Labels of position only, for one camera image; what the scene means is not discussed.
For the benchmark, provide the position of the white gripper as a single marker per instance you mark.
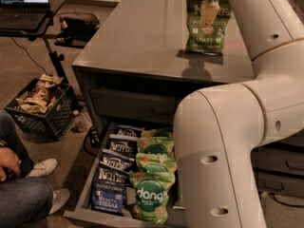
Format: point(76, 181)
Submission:
point(208, 11)

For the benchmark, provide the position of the green jalapeno Kettle chip bag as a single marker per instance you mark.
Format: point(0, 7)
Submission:
point(209, 40)

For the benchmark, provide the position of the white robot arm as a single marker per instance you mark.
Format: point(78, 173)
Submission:
point(216, 128)

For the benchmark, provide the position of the grey counter cabinet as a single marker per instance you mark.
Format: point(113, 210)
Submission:
point(138, 49)

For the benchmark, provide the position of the grey top drawer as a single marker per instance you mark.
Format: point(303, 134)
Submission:
point(134, 106)

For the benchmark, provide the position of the dark bag on floor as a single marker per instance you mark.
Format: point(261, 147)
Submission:
point(77, 28)

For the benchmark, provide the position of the rear green Dang chip bag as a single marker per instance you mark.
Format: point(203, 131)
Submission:
point(158, 132)

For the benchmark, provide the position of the green dang chip bag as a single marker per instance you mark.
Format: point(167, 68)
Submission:
point(151, 193)
point(151, 163)
point(156, 145)
point(158, 132)

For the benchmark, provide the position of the rear blue Kettle chip bag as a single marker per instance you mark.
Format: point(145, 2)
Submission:
point(129, 130)

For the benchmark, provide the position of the blue kettle chip bag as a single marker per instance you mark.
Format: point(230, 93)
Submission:
point(129, 130)
point(108, 191)
point(117, 160)
point(123, 145)

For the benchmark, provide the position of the right grey middle drawer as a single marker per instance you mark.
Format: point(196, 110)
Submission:
point(286, 159)

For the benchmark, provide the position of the right grey lower drawer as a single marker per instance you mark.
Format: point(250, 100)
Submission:
point(279, 184)

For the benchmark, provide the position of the open grey middle drawer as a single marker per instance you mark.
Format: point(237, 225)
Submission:
point(84, 216)

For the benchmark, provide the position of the front green Dang chip bag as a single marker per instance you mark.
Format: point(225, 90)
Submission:
point(151, 193)

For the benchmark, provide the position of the front blue Kettle chip bag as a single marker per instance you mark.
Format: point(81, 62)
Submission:
point(108, 191)

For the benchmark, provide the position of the person's hand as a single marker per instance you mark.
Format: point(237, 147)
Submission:
point(9, 160)

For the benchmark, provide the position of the black laptop stand table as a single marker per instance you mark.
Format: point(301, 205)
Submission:
point(42, 32)

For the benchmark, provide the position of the black laptop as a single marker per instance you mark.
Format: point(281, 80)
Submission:
point(23, 14)

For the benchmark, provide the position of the brown snack bags in crate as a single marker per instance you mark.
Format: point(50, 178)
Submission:
point(42, 97)

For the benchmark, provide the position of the black plastic crate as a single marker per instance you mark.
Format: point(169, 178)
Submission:
point(54, 123)

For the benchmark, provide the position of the white sneaker upper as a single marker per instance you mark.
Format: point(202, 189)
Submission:
point(43, 168)

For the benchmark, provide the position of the white sneaker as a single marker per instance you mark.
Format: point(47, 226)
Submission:
point(43, 168)
point(60, 199)

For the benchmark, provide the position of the white sneaker lower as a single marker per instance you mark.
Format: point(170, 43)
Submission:
point(60, 199)

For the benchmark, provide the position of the person's jeans leg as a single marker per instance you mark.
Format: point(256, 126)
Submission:
point(25, 199)

